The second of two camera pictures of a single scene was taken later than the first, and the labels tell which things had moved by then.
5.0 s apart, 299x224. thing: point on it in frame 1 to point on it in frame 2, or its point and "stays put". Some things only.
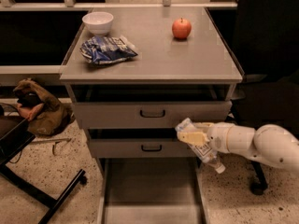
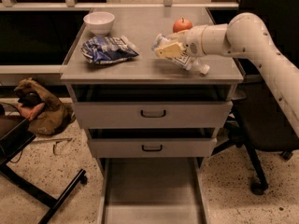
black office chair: [263, 35] stays put
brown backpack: [48, 118] stays put
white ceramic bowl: [98, 22] stays put
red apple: [181, 29] stays put
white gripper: [218, 136] to [192, 43]
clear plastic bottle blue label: [208, 156] to [162, 40]
